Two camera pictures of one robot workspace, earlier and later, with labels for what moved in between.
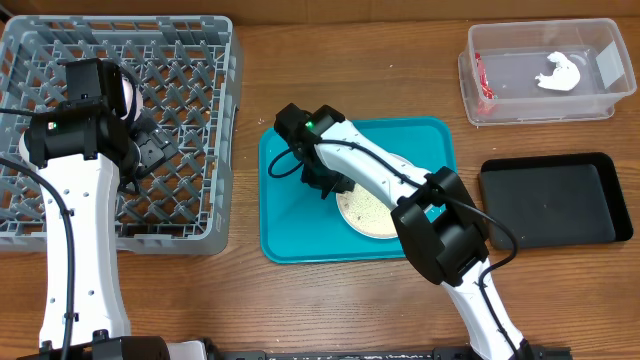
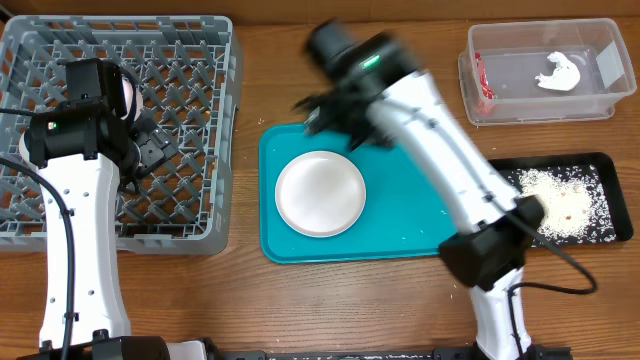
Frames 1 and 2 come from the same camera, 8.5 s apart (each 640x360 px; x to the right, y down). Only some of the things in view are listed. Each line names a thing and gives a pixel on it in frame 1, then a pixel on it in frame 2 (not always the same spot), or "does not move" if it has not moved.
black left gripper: x=151 y=148 does not move
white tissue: x=565 y=77 does not move
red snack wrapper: x=487 y=103 does not move
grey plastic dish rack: x=187 y=73 does not move
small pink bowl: x=128 y=90 does not move
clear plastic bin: x=514 y=54 does not move
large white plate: x=367 y=214 → x=320 y=195
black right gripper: x=309 y=178 → x=328 y=114
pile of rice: x=368 y=211 → x=576 y=205
